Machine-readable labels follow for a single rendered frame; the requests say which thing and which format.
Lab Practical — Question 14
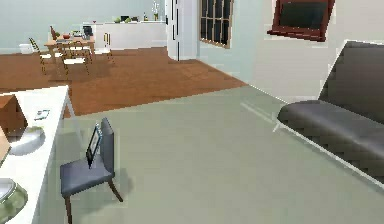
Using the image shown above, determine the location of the small pad of paper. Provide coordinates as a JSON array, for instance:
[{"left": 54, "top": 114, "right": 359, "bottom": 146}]
[{"left": 33, "top": 108, "right": 51, "bottom": 122}]

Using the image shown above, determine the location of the white fridge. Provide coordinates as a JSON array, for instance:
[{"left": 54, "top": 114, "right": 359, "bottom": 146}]
[{"left": 165, "top": 0, "right": 200, "bottom": 62}]

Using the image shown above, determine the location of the wooden framed window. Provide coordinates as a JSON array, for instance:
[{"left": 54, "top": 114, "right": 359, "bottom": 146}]
[{"left": 199, "top": 0, "right": 234, "bottom": 50}]

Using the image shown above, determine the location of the white kitchen counter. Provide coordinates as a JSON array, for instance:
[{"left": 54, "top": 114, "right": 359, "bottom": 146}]
[{"left": 82, "top": 20, "right": 168, "bottom": 52}]

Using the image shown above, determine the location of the black framed tablet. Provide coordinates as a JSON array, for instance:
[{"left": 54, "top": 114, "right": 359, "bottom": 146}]
[{"left": 85, "top": 123, "right": 103, "bottom": 169}]

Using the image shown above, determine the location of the wooden dining chair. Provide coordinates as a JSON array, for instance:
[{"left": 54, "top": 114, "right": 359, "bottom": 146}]
[
  {"left": 94, "top": 32, "right": 116, "bottom": 64},
  {"left": 58, "top": 39, "right": 91, "bottom": 77},
  {"left": 28, "top": 37, "right": 63, "bottom": 75}
]

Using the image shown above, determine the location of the grey chair with wooden legs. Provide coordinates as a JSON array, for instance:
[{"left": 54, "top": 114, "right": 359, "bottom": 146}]
[{"left": 59, "top": 117, "right": 124, "bottom": 224}]

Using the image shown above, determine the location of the wooden dining table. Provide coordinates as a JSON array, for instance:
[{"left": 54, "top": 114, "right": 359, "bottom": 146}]
[{"left": 43, "top": 35, "right": 97, "bottom": 65}]

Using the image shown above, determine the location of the dark grey sofa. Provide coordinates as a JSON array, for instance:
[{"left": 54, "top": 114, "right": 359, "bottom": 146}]
[{"left": 272, "top": 39, "right": 384, "bottom": 190}]

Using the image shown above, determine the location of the white table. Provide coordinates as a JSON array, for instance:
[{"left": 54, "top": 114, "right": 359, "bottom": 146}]
[{"left": 0, "top": 85, "right": 83, "bottom": 224}]

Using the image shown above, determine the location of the white round bowl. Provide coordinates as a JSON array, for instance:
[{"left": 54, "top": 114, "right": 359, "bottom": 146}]
[{"left": 7, "top": 125, "right": 46, "bottom": 157}]

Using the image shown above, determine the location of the white bin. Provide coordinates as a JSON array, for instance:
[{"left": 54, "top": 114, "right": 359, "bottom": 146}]
[{"left": 19, "top": 43, "right": 34, "bottom": 55}]

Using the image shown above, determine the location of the brown cardboard box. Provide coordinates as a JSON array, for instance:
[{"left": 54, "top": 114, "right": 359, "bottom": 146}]
[{"left": 0, "top": 93, "right": 29, "bottom": 137}]

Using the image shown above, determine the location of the tan box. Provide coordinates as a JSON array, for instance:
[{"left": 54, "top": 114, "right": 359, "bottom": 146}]
[{"left": 0, "top": 126, "right": 12, "bottom": 166}]

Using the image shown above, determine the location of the grey round dish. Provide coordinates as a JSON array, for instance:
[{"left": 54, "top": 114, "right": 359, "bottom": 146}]
[{"left": 0, "top": 177, "right": 18, "bottom": 204}]

